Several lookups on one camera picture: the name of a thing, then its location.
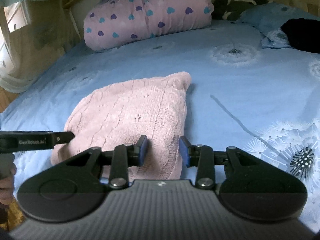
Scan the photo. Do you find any pink knit cardigan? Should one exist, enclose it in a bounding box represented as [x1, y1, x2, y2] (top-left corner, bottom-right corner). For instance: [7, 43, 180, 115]
[50, 72, 191, 180]

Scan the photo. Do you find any person's left hand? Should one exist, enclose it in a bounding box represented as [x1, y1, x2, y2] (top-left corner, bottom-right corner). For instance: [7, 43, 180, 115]
[0, 164, 17, 205]

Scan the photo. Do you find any blue dandelion bed sheet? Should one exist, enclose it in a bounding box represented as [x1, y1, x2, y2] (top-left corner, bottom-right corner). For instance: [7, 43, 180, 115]
[1, 21, 319, 231]

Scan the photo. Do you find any sheer floral curtain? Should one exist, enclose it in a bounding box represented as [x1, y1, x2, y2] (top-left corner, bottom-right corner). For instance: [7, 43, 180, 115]
[1, 0, 80, 93]

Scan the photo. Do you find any pink heart-print rolled quilt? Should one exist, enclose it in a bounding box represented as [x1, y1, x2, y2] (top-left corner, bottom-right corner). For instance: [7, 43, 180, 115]
[84, 0, 214, 51]

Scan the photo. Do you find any black white-trimmed garment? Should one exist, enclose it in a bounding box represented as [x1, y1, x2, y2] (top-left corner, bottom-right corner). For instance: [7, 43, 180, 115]
[211, 0, 268, 21]

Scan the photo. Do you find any blue dandelion pillow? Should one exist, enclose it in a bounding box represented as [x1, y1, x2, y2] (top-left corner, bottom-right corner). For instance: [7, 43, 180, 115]
[238, 2, 319, 48]

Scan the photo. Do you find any black cloth on pillow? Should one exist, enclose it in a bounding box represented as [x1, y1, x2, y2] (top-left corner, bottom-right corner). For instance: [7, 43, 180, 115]
[280, 18, 320, 54]

